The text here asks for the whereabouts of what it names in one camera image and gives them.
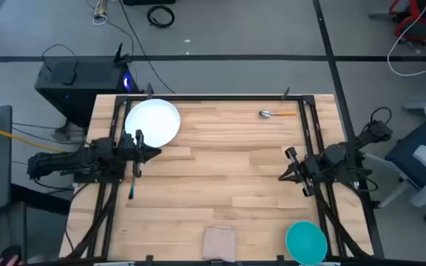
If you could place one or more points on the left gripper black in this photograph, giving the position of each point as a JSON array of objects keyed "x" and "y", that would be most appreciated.
[{"x": 129, "y": 151}]

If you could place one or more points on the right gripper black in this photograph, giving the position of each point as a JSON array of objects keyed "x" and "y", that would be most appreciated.
[{"x": 306, "y": 170}]

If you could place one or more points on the teal bowl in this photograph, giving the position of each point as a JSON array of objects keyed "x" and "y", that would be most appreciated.
[{"x": 306, "y": 244}]

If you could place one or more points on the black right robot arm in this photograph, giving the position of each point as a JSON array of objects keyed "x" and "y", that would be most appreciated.
[{"x": 350, "y": 155}]

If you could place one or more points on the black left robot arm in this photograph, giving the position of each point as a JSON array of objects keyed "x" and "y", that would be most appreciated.
[{"x": 69, "y": 160}]

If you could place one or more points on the white round plate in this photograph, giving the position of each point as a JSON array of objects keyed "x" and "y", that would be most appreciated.
[{"x": 157, "y": 118}]

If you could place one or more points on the black computer tower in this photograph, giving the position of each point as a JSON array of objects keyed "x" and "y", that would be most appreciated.
[{"x": 80, "y": 85}]

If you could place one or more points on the beige folded cloth napkin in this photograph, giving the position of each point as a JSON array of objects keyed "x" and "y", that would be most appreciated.
[{"x": 219, "y": 244}]

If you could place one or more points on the blue office chair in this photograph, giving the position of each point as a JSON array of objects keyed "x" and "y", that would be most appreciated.
[{"x": 416, "y": 159}]

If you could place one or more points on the black computer mouse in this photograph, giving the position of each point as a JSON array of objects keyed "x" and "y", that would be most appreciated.
[{"x": 10, "y": 251}]

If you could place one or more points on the person's hand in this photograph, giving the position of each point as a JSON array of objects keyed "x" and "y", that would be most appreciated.
[{"x": 11, "y": 261}]

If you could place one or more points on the black metal table frame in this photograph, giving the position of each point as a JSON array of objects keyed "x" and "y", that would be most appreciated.
[{"x": 213, "y": 98}]

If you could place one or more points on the red metal chair frame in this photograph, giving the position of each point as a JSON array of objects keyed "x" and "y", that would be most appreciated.
[{"x": 414, "y": 20}]

